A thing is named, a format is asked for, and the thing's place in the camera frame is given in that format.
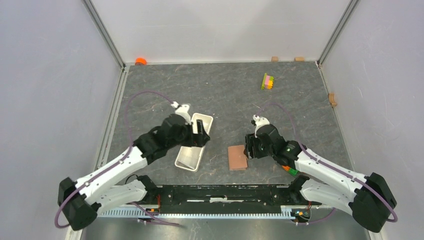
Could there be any brown leather card holder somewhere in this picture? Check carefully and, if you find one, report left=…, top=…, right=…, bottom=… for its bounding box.
left=227, top=145, right=248, bottom=171

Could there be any white rectangular tray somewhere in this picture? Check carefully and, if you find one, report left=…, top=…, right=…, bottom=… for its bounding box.
left=174, top=113, right=214, bottom=172

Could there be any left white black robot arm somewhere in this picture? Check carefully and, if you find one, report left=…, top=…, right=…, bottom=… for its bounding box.
left=54, top=113, right=214, bottom=231

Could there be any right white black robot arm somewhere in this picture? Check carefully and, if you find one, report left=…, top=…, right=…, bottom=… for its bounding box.
left=244, top=124, right=397, bottom=233

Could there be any orange horseshoe toy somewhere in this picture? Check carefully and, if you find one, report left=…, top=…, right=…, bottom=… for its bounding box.
left=281, top=165, right=291, bottom=172

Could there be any green toy block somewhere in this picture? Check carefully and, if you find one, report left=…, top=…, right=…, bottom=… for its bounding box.
left=287, top=168, right=299, bottom=177

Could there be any colourful toy brick stack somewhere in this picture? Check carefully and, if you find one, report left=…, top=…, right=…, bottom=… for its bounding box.
left=261, top=73, right=275, bottom=90

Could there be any curved wooden piece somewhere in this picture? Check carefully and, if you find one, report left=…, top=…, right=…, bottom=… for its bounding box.
left=328, top=92, right=338, bottom=108

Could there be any orange round cap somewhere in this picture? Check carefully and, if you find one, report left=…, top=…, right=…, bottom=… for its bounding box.
left=134, top=57, right=147, bottom=66

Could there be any flat wooden block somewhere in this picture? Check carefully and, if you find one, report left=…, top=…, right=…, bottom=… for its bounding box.
left=294, top=56, right=306, bottom=62

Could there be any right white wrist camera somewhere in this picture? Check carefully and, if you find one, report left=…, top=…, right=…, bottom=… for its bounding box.
left=252, top=115, right=270, bottom=137

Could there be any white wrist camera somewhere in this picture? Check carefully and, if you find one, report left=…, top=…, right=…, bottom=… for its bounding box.
left=170, top=101, right=192, bottom=125
left=252, top=115, right=270, bottom=137

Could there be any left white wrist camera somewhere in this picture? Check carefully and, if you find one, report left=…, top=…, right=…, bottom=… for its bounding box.
left=170, top=101, right=192, bottom=125

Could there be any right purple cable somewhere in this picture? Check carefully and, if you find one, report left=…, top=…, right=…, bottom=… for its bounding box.
left=255, top=102, right=398, bottom=226

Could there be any purple cable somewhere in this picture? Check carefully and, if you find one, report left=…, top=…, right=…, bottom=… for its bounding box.
left=54, top=90, right=181, bottom=229
left=255, top=102, right=398, bottom=226

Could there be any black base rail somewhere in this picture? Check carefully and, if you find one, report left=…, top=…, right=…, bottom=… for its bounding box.
left=137, top=184, right=315, bottom=214

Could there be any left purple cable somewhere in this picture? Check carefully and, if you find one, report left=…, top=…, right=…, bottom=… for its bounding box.
left=54, top=90, right=181, bottom=229

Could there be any blue-white cable duct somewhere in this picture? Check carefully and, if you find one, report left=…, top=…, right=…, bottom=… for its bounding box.
left=99, top=205, right=295, bottom=220

